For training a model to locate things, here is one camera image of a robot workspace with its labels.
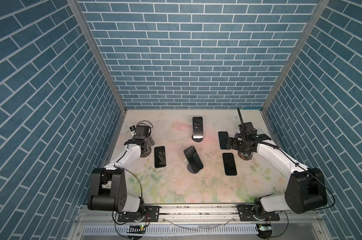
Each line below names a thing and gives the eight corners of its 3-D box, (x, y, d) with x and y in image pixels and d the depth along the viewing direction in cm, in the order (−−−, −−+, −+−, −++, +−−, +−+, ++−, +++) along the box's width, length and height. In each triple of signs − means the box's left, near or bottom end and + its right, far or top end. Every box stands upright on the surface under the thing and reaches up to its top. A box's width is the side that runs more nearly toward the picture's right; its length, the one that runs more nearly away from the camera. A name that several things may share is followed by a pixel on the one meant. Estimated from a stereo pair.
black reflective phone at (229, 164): (225, 175, 89) (225, 173, 87) (221, 154, 98) (222, 152, 96) (236, 175, 89) (237, 173, 88) (232, 154, 98) (233, 152, 97)
